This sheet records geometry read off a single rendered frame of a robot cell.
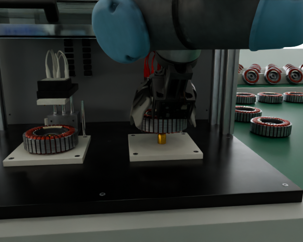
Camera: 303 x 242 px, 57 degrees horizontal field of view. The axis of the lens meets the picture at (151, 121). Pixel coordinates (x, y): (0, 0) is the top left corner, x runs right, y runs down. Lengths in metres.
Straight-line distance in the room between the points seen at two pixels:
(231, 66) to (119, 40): 0.47
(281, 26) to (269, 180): 0.34
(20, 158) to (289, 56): 7.87
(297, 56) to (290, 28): 8.10
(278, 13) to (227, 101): 0.53
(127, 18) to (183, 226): 0.29
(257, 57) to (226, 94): 7.06
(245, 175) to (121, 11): 0.36
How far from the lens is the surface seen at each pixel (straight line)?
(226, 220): 0.44
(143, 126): 0.58
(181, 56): 0.44
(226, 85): 0.74
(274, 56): 8.01
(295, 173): 0.63
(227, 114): 0.75
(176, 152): 0.58
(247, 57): 7.69
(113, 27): 0.31
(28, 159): 0.60
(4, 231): 0.46
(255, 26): 0.24
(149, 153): 0.57
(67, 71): 0.74
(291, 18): 0.23
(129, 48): 0.30
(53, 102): 0.65
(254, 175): 0.54
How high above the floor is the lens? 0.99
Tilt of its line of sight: 15 degrees down
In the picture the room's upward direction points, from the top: straight up
